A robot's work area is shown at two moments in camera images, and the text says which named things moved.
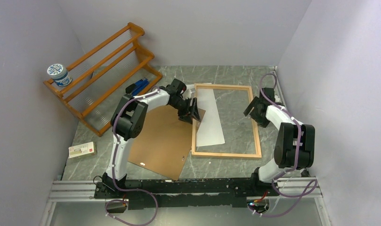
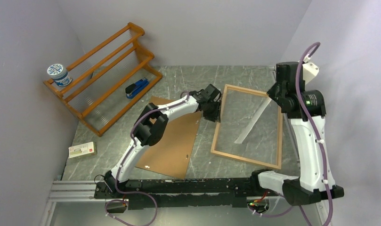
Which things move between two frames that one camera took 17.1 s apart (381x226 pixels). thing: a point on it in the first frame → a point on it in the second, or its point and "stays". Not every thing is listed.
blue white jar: x=59 y=73 stays
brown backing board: x=164 y=144 stays
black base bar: x=188 y=193 stays
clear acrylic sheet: x=210 y=131 → x=250 y=128
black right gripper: x=263 y=122 → x=271 y=92
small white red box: x=82 y=150 stays
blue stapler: x=135 y=88 stays
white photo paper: x=210 y=132 → x=243 y=135
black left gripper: x=192 y=111 → x=214 y=116
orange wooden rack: x=117 y=68 stays
